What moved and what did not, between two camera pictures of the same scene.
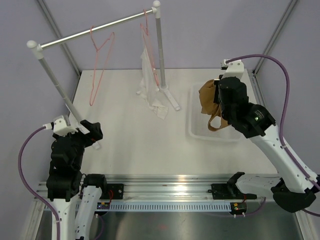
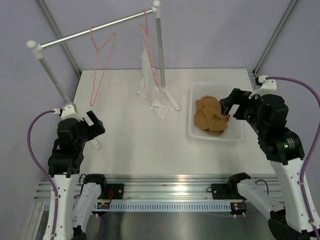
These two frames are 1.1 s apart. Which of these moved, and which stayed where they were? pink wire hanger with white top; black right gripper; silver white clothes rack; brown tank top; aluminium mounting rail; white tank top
Moved: brown tank top; black right gripper
Stayed: pink wire hanger with white top; silver white clothes rack; white tank top; aluminium mounting rail
